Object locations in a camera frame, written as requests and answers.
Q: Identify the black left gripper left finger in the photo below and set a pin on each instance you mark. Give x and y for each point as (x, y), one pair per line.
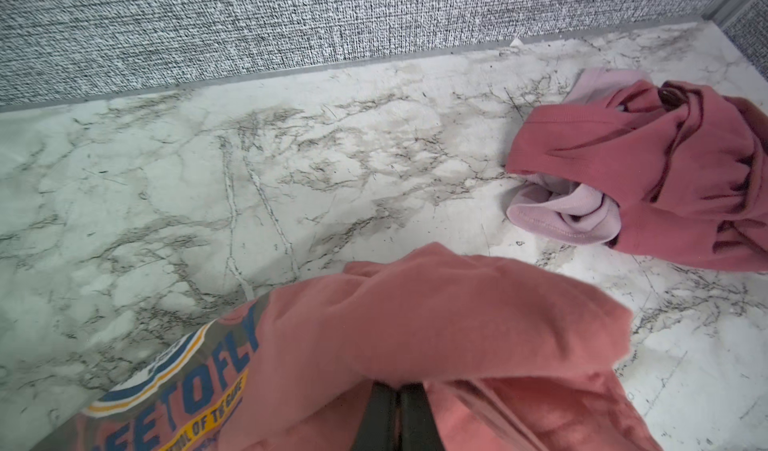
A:
(378, 428)

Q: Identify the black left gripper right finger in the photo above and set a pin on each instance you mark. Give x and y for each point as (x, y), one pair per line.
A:
(419, 431)

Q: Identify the salmon pink printed t-shirt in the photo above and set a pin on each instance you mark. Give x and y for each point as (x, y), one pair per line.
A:
(511, 356)

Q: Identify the light pink cloth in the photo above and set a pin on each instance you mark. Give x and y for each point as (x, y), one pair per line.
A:
(567, 211)

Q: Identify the dark pink ribbed cloth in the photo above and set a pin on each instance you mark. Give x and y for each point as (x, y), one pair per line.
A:
(686, 165)

